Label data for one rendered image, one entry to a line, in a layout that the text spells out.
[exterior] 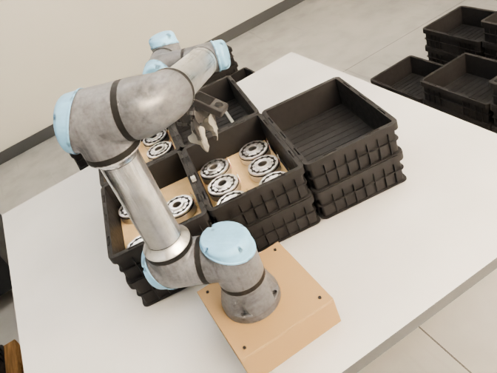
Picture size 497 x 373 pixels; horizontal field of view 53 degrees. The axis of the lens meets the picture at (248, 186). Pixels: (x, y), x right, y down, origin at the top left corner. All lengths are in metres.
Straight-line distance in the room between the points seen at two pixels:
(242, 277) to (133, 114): 0.47
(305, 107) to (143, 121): 0.97
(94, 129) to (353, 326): 0.77
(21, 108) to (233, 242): 3.88
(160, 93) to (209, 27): 4.19
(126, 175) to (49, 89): 3.84
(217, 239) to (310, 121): 0.78
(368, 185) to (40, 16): 3.63
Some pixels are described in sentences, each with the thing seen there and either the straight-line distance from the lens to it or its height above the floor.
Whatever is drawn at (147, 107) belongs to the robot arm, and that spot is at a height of 1.40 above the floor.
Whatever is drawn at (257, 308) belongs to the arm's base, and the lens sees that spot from 1.23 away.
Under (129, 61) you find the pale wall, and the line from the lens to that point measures 4.90.
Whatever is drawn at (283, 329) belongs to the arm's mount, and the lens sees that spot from 1.22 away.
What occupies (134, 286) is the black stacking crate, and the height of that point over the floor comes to 0.81.
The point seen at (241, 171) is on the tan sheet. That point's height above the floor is 0.83.
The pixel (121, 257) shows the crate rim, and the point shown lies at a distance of 1.43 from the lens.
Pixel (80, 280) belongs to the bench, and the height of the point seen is 0.70.
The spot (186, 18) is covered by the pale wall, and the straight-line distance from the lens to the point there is 5.00.
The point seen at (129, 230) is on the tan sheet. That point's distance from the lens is 1.67.
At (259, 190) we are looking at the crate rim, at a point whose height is 0.92.
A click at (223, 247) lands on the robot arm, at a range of 1.12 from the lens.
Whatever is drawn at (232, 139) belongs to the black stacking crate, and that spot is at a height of 0.89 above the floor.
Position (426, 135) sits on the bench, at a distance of 1.82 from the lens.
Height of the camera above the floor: 1.75
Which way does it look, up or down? 35 degrees down
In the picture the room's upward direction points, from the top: 23 degrees counter-clockwise
